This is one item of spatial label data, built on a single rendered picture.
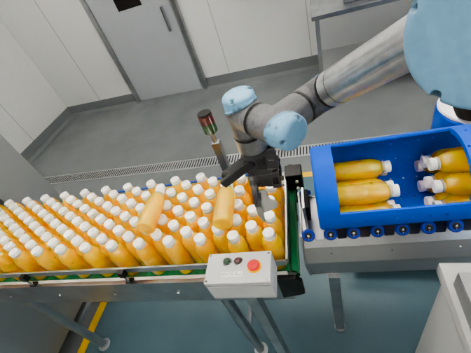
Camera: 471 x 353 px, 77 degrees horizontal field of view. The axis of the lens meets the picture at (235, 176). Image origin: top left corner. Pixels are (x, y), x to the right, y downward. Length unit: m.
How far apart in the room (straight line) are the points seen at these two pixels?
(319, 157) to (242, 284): 0.45
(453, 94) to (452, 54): 0.03
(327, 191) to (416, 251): 0.41
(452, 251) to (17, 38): 5.69
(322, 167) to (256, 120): 0.39
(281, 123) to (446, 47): 0.32
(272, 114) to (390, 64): 0.21
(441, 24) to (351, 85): 0.29
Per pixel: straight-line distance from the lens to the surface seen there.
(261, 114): 0.59
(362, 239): 1.12
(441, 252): 1.22
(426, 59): 0.30
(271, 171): 0.75
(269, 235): 0.96
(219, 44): 4.38
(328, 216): 0.95
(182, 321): 2.21
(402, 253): 1.19
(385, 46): 0.52
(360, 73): 0.55
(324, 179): 0.92
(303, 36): 4.25
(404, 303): 2.05
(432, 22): 0.30
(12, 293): 1.85
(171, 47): 4.53
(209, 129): 1.32
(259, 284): 0.89
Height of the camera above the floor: 1.86
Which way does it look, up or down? 41 degrees down
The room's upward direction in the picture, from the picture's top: 21 degrees counter-clockwise
